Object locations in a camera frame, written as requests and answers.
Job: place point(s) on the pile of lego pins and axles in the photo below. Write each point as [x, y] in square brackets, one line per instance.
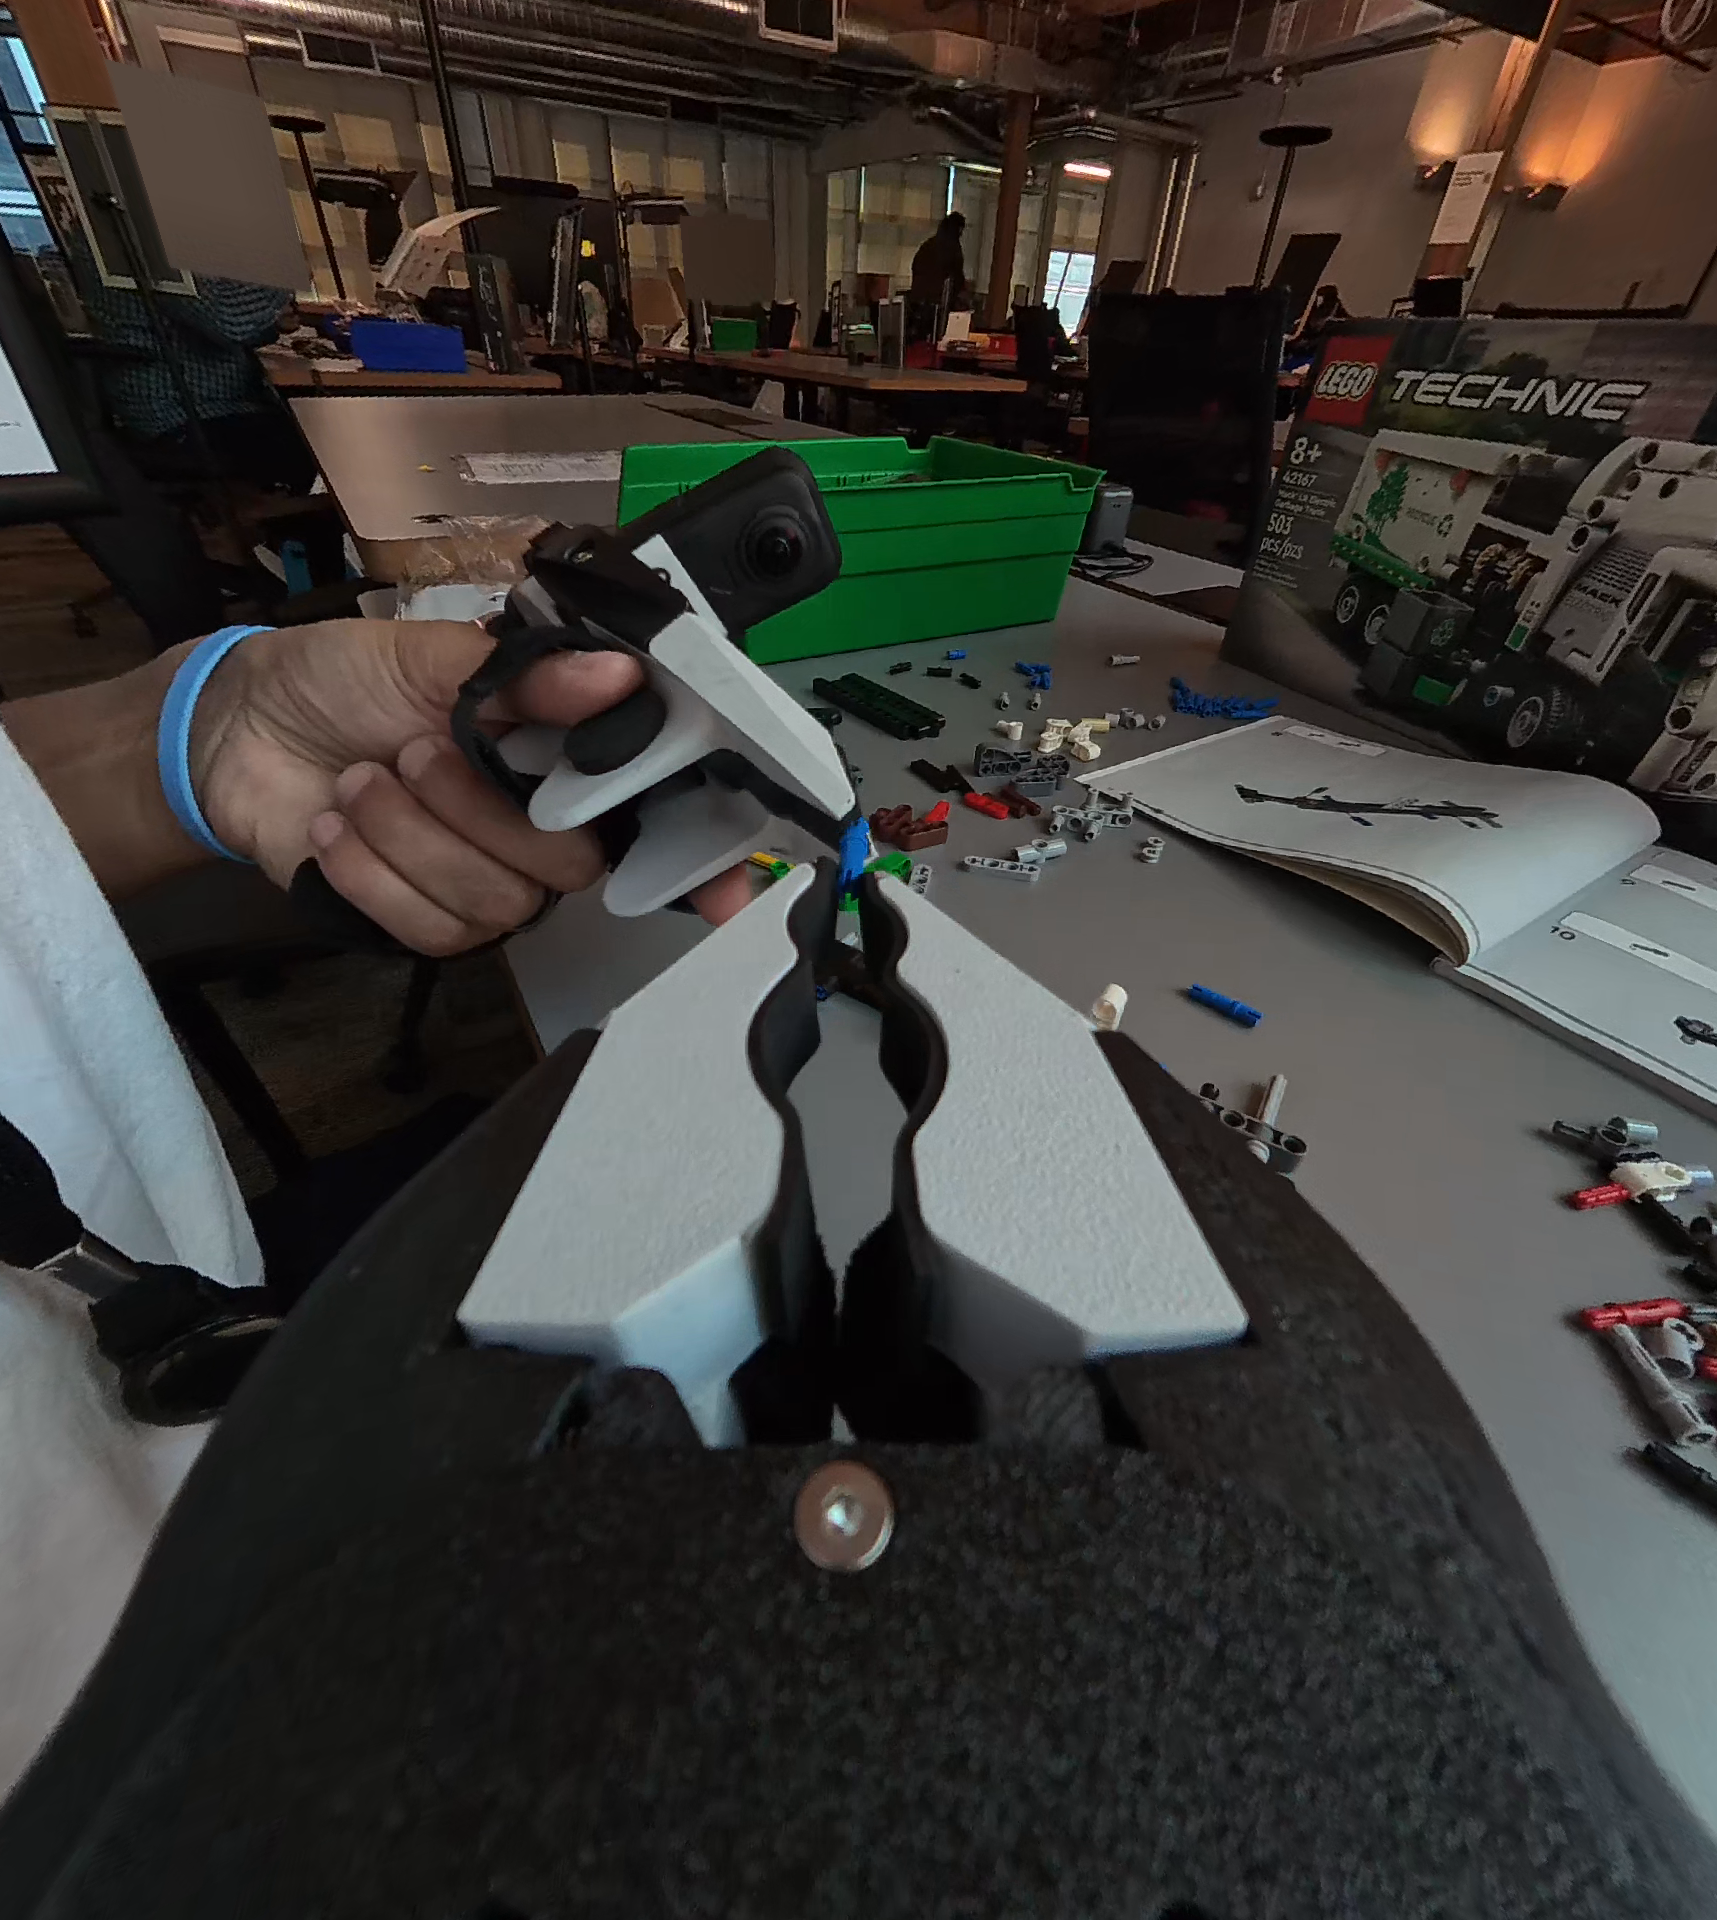
[1713, 1350]

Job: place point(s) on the black partition panel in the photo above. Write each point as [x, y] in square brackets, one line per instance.
[1180, 390]

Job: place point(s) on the clear plastic bag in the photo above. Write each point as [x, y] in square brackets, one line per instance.
[460, 549]

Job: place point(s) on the blue storage bin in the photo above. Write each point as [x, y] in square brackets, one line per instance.
[409, 346]

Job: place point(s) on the open instruction booklet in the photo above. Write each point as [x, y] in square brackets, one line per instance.
[1397, 841]

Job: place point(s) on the dark grey lego beam assembly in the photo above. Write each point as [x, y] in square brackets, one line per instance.
[852, 878]

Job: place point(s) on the black floor lamp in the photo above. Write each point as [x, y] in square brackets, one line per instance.
[310, 195]
[1285, 181]

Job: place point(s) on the lego set box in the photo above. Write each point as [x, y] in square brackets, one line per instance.
[1547, 555]

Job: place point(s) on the grey lego axle connector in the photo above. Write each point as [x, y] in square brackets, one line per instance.
[1259, 1129]

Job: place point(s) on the blue wristband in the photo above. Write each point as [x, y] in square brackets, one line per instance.
[181, 734]

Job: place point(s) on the grey power adapter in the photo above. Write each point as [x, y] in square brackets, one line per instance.
[1106, 521]

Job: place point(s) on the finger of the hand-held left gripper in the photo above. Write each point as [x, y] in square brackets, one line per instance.
[693, 854]
[753, 705]

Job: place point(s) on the scattered small lego pieces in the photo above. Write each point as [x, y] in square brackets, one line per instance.
[1039, 764]

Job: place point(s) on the green plastic bin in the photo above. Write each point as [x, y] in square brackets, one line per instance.
[919, 555]

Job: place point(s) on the person's white shirt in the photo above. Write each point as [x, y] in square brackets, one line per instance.
[19, 1500]

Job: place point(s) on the tan lego connector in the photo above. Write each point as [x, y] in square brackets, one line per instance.
[1109, 1005]

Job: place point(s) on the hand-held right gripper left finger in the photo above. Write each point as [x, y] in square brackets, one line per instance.
[602, 1201]

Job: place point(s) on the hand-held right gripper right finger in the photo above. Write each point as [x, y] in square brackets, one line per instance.
[1053, 1184]

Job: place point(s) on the brown lego piece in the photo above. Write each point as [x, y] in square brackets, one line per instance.
[895, 825]

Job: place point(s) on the heap of blue lego pins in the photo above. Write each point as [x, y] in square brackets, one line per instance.
[1218, 698]

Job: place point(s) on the black long lego beam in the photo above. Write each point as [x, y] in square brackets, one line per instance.
[876, 705]

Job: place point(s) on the blue lego pin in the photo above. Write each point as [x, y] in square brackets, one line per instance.
[1226, 1005]

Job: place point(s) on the wooden work table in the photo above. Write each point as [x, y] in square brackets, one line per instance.
[828, 372]

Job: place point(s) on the person's left hand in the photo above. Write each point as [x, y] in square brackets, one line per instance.
[348, 721]

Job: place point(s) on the person's left forearm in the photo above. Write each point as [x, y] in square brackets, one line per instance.
[92, 780]

